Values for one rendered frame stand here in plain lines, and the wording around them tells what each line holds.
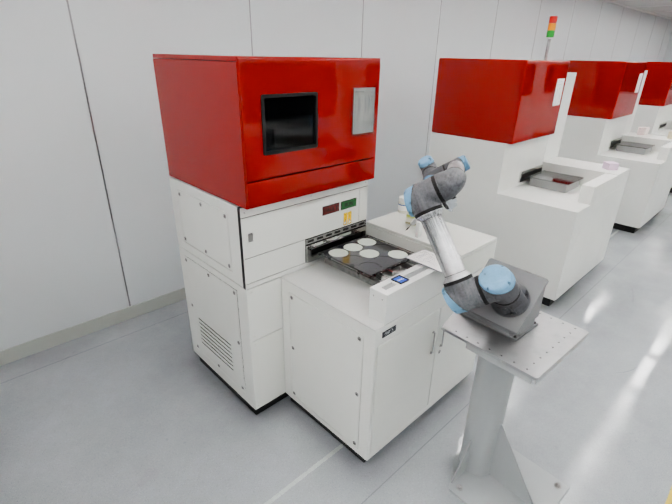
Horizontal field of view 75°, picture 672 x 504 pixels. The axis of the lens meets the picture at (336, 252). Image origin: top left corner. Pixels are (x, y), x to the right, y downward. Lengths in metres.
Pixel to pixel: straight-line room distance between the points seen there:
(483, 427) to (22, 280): 2.77
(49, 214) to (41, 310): 0.64
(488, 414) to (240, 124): 1.61
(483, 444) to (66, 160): 2.81
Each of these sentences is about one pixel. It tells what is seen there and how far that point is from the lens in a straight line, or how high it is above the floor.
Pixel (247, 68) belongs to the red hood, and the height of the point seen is 1.77.
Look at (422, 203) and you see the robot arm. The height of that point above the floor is 1.31.
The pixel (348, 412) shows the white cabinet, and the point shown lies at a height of 0.29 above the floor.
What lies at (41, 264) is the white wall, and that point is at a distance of 3.31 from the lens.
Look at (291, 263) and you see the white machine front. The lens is 2.19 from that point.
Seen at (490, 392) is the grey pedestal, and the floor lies 0.52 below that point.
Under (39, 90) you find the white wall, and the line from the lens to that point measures 3.11.
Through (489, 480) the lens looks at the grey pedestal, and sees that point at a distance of 2.42.
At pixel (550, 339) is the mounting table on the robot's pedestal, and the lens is 1.94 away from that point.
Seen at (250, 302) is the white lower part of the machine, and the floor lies 0.75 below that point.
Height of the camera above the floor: 1.83
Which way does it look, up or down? 24 degrees down
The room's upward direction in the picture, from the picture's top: 1 degrees clockwise
